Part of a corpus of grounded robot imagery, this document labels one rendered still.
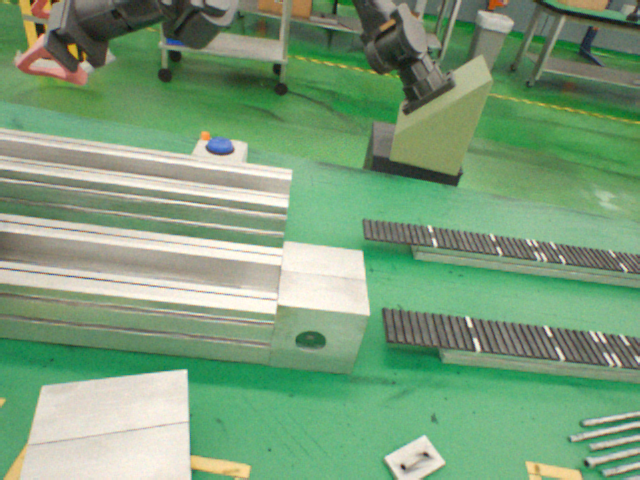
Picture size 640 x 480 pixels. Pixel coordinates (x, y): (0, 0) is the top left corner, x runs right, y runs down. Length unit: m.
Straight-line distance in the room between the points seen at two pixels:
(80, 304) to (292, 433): 0.24
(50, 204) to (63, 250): 0.15
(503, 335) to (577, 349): 0.09
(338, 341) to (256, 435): 0.12
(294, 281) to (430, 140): 0.56
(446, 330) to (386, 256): 0.18
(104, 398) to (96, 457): 0.04
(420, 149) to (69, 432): 0.78
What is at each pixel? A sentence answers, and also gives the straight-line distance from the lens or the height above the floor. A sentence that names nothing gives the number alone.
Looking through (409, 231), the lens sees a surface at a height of 0.81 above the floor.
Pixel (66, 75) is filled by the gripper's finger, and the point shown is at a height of 0.96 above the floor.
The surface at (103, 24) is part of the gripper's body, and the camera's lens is 0.65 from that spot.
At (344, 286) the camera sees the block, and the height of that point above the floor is 0.87.
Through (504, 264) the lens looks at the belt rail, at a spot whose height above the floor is 0.79.
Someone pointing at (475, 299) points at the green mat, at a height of 0.78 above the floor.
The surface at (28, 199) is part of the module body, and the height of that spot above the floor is 0.82.
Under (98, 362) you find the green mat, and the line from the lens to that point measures 0.51.
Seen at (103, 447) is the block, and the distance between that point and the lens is 0.35.
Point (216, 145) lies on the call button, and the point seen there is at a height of 0.85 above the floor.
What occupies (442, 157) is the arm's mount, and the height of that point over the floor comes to 0.81.
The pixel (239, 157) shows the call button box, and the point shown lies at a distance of 0.74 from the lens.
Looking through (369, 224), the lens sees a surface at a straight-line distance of 0.67.
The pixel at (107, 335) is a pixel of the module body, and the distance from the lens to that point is 0.50.
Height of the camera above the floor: 1.18
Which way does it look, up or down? 36 degrees down
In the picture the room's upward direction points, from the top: 11 degrees clockwise
